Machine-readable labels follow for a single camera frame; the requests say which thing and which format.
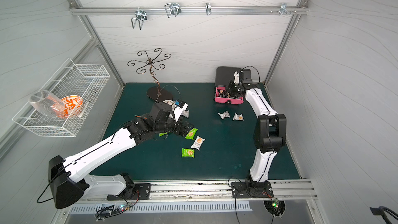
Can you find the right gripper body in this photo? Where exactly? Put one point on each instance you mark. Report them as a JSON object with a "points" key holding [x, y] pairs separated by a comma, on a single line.
{"points": [[232, 90]]}

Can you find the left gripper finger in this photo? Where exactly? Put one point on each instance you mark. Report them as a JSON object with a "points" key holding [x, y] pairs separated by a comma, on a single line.
{"points": [[184, 131], [187, 125]]}

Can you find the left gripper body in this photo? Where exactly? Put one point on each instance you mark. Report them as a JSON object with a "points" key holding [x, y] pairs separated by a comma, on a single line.
{"points": [[179, 127]]}

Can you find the black cookie packet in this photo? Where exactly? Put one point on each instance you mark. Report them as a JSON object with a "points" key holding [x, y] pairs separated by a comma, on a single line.
{"points": [[221, 93]]}

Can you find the pink top drawer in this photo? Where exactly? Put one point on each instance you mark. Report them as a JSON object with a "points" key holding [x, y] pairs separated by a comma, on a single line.
{"points": [[227, 100]]}

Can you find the white cookie packet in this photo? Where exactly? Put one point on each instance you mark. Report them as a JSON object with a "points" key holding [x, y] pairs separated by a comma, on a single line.
{"points": [[224, 115], [185, 113], [238, 117], [198, 143]]}

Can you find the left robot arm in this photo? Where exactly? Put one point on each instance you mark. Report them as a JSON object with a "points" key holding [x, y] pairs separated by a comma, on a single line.
{"points": [[69, 179]]}

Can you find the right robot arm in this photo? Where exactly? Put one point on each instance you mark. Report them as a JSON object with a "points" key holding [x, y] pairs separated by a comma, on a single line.
{"points": [[270, 129]]}

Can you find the black pink drawer cabinet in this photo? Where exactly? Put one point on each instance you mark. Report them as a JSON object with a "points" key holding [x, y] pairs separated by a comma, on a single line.
{"points": [[226, 74]]}

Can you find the green cookie packet centre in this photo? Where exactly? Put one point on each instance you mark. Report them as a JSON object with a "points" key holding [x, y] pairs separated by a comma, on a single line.
{"points": [[191, 134]]}

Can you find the white woven basket bowl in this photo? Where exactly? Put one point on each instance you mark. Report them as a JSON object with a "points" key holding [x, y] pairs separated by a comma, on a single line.
{"points": [[169, 102]]}

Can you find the metal scroll jewelry stand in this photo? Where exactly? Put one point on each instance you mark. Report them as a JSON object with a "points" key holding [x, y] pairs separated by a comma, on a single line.
{"points": [[151, 65]]}

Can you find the green cookie packet lower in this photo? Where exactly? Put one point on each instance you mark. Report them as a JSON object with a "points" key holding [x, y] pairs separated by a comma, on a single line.
{"points": [[188, 153]]}

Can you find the small metal hook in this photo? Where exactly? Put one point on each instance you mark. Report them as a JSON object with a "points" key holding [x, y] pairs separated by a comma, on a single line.
{"points": [[208, 9]]}

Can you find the orange patterned bowl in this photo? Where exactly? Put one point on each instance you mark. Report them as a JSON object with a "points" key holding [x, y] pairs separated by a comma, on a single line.
{"points": [[72, 106]]}

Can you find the metal hook clamp left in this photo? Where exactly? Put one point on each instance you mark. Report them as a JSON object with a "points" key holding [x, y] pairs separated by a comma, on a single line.
{"points": [[138, 20]]}

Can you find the metal hook clamp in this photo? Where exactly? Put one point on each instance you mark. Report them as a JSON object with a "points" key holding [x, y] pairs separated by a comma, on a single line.
{"points": [[138, 20], [172, 9]]}

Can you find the metal hook clamp middle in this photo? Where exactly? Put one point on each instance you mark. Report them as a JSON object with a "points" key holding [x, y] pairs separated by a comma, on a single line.
{"points": [[172, 9]]}

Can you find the clear glass cup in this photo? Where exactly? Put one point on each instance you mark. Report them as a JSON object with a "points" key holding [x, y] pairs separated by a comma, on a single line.
{"points": [[46, 103]]}

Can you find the round floor port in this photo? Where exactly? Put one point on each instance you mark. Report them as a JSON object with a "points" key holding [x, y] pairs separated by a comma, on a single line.
{"points": [[275, 207]]}

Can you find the white vent grille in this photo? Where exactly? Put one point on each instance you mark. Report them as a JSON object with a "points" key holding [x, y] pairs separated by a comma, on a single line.
{"points": [[167, 207]]}

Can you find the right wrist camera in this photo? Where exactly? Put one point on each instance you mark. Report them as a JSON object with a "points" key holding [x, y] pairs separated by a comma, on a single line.
{"points": [[242, 77]]}

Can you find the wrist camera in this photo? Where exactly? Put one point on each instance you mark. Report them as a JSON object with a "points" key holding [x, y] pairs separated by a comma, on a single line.
{"points": [[180, 106], [242, 77]]}

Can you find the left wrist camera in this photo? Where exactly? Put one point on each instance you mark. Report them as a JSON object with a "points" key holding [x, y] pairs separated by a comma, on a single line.
{"points": [[180, 106]]}

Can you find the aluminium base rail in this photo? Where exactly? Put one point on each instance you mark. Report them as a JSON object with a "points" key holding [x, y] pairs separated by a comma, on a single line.
{"points": [[194, 190]]}

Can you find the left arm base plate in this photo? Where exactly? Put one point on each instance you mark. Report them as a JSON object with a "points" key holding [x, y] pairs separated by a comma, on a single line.
{"points": [[133, 192]]}

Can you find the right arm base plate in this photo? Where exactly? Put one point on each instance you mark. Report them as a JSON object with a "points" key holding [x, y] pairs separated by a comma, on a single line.
{"points": [[243, 190]]}

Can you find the metal bracket right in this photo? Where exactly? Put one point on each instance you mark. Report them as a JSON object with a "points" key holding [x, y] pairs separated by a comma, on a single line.
{"points": [[283, 10]]}

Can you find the white wire wall basket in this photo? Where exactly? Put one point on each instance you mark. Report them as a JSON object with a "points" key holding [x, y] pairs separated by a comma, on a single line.
{"points": [[84, 80]]}

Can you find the horizontal aluminium rail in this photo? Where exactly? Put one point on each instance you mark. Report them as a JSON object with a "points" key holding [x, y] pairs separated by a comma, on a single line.
{"points": [[185, 10]]}

